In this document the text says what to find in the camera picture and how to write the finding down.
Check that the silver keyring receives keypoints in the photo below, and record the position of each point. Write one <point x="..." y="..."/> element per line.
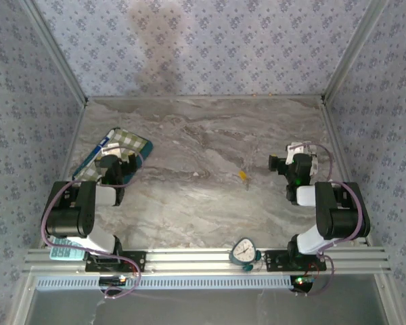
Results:
<point x="247" y="183"/>

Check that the yellow key tag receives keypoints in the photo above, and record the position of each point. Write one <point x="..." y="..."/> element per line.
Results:
<point x="242" y="175"/>

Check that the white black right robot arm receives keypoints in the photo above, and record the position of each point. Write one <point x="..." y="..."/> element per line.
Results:
<point x="341" y="216"/>

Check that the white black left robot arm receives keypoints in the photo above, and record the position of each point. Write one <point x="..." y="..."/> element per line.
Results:
<point x="71" y="220"/>

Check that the newspaper print toy car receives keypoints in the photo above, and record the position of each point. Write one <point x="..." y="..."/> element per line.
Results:
<point x="313" y="166"/>

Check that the green checkered cloth pouch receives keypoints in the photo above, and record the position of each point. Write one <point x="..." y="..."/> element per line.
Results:
<point x="149" y="149"/>

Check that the blue white packet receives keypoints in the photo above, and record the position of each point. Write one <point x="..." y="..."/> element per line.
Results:
<point x="103" y="142"/>

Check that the teal alarm clock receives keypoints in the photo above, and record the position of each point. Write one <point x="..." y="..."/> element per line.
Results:
<point x="243" y="250"/>

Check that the teal calculator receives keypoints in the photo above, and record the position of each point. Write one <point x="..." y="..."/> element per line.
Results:
<point x="62" y="252"/>

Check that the right electronics board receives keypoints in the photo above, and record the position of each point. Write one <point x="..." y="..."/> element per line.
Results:
<point x="301" y="282"/>

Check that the electronics board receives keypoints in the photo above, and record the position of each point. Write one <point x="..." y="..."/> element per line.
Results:
<point x="113" y="280"/>
<point x="301" y="282"/>

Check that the left electronics board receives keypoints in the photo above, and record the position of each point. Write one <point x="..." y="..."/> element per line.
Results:
<point x="113" y="280"/>

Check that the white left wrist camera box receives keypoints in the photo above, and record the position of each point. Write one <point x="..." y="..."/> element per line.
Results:
<point x="111" y="149"/>

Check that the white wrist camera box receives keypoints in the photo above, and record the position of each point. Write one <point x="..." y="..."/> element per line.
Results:
<point x="111" y="149"/>
<point x="294" y="148"/>

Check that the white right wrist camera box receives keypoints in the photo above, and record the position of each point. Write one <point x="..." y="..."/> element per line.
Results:
<point x="294" y="148"/>

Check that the aluminium table edge rail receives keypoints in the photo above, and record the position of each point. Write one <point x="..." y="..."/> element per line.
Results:
<point x="328" y="116"/>
<point x="80" y="116"/>

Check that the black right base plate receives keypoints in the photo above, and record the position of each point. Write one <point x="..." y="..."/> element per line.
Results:
<point x="274" y="260"/>

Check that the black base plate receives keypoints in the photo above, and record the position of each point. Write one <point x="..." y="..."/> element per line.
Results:
<point x="274" y="260"/>
<point x="140" y="260"/>

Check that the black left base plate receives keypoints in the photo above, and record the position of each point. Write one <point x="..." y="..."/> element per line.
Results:
<point x="140" y="260"/>

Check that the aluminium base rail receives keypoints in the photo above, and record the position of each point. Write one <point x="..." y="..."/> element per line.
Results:
<point x="189" y="260"/>

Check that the aluminium frame post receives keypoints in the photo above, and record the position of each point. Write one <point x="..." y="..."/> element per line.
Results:
<point x="354" y="50"/>
<point x="55" y="50"/>

